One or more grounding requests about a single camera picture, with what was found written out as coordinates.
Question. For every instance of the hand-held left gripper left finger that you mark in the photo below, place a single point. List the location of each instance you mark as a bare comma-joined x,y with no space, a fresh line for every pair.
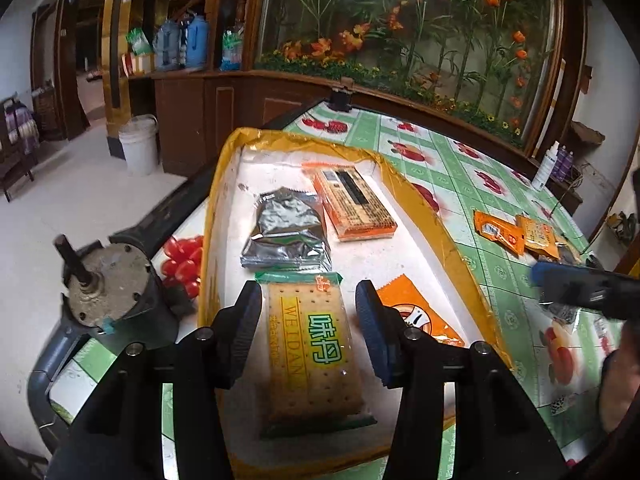
248,320

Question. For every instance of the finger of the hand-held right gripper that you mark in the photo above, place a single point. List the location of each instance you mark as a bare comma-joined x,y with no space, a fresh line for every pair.
575,287

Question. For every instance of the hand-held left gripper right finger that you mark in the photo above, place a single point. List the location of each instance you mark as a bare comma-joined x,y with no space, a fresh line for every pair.
371,325

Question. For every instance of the clear cracker packet green ends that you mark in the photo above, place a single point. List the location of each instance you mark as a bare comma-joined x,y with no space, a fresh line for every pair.
310,355

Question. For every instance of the yellow cardboard tray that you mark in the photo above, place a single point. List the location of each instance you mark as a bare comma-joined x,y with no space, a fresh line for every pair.
280,170

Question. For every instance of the orange snack packet round logo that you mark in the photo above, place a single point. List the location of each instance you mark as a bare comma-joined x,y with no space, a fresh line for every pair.
417,310

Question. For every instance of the small orange sachet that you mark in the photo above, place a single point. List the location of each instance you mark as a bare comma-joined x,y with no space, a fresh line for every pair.
537,235
500,232

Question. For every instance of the purple spray can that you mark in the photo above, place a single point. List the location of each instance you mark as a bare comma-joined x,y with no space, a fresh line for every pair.
570,165
560,162

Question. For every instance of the white spray bottle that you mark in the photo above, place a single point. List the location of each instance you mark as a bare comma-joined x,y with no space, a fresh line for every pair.
544,167

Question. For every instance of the orange biscuit packet dark label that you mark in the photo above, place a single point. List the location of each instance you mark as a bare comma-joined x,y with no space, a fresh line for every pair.
352,200

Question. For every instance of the grey metal motor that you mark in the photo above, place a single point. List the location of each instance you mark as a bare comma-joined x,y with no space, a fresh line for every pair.
110,282

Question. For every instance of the white plastic bucket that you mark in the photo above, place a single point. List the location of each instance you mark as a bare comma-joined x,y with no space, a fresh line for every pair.
139,145

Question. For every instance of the small black box device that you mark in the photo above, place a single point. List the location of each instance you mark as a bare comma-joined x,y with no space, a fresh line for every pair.
341,96

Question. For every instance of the red and white box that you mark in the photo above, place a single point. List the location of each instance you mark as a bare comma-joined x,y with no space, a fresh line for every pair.
137,64

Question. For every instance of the bright blue thermos jug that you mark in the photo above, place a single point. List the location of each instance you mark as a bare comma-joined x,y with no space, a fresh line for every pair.
196,42

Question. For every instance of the flower mural glass panel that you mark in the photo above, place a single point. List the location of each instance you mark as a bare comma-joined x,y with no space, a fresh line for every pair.
400,35

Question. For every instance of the green plastic bag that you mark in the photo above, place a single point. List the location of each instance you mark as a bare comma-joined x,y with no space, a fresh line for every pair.
137,41

